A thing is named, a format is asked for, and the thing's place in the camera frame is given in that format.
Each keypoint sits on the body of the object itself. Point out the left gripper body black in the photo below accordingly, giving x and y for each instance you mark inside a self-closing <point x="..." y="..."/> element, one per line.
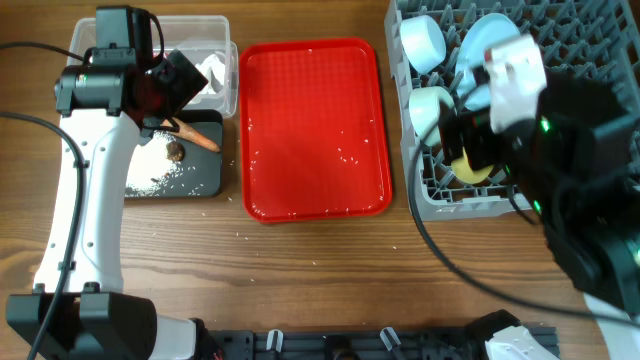
<point x="173" y="89"/>

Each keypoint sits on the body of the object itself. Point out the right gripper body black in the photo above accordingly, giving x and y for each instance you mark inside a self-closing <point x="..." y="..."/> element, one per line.
<point x="509" y="152"/>

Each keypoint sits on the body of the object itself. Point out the white napkin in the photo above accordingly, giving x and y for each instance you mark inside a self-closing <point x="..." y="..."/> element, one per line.
<point x="213" y="69"/>

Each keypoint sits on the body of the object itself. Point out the orange carrot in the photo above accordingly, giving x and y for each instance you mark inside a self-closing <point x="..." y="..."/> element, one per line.
<point x="188" y="133"/>

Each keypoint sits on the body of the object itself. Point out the yellow plastic cup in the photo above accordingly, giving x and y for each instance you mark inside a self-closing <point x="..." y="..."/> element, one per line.
<point x="464" y="173"/>

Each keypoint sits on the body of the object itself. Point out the brown food scrap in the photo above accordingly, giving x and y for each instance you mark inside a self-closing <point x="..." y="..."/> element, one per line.
<point x="175" y="151"/>

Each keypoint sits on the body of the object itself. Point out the white rice pile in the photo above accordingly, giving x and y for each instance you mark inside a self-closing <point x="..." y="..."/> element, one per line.
<point x="150" y="169"/>

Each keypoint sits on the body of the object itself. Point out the green bowl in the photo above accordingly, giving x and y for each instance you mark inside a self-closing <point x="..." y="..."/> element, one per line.
<point x="425" y="107"/>

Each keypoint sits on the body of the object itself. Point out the light blue plate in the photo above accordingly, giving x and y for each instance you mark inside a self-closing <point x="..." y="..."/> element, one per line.
<point x="487" y="31"/>

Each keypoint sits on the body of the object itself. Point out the light blue bowl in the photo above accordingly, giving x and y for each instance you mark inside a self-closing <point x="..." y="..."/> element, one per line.
<point x="423" y="43"/>

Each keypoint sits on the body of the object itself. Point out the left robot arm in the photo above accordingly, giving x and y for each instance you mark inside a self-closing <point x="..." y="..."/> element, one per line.
<point x="77" y="308"/>

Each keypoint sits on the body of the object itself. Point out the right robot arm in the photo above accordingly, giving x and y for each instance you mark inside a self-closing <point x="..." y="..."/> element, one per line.
<point x="571" y="159"/>

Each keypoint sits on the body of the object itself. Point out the grey dishwasher rack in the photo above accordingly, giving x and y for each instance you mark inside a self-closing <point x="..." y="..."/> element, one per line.
<point x="598" y="40"/>

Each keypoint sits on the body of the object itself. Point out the clear plastic bin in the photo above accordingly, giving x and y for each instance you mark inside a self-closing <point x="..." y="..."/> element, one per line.
<point x="215" y="40"/>

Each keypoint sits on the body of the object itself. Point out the black plastic bin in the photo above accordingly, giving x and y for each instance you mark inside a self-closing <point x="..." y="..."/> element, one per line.
<point x="200" y="175"/>

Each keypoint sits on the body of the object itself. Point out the red serving tray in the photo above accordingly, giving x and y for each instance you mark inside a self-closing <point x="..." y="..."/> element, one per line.
<point x="312" y="131"/>

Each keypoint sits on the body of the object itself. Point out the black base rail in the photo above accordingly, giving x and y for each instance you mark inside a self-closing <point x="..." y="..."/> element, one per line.
<point x="430" y="344"/>

